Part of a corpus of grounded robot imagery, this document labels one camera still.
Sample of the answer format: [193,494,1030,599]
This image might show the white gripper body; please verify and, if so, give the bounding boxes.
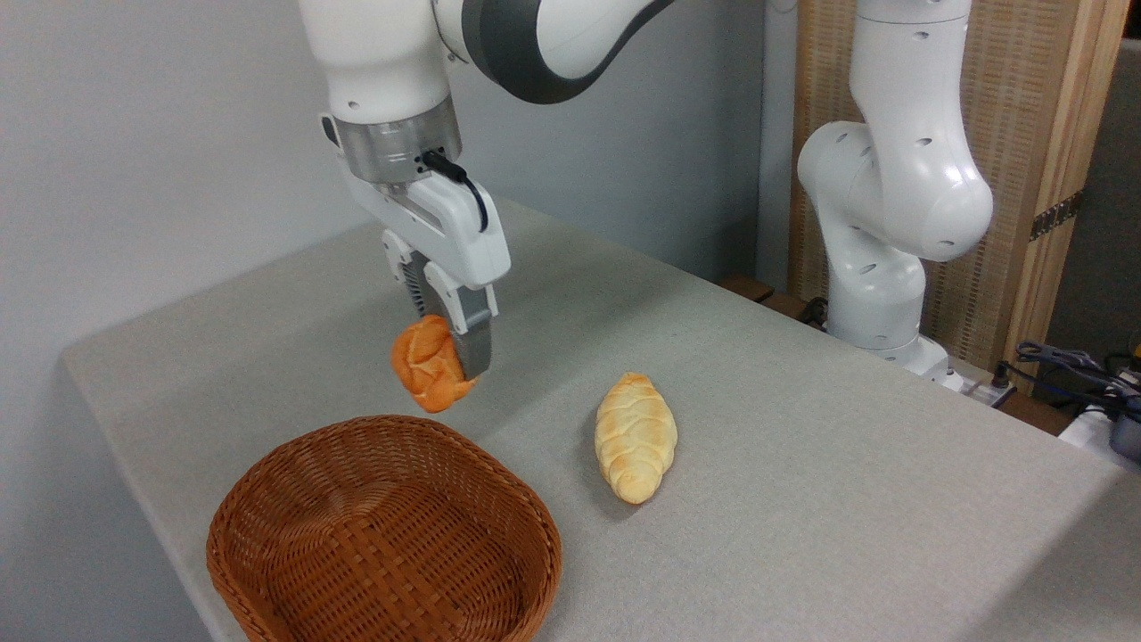
[319,113,512,289]

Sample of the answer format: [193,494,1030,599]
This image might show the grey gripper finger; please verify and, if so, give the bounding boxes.
[382,229,431,322]
[423,260,500,381]

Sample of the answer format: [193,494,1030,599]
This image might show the round orange bread roll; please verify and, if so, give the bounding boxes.
[390,314,480,414]

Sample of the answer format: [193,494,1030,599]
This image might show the long pale braided bread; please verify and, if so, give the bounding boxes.
[595,372,678,506]

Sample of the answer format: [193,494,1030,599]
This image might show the brown wicker basket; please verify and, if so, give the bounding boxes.
[206,415,563,642]

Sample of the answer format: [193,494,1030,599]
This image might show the wooden bamboo folding screen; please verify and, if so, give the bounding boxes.
[789,0,1131,393]

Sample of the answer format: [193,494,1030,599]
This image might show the metal screen hinge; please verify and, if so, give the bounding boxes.
[1030,190,1084,242]

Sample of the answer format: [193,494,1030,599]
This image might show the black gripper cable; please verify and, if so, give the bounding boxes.
[421,150,490,233]

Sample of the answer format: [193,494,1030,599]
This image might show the blue and black cable bundle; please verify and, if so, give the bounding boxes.
[1014,341,1141,420]

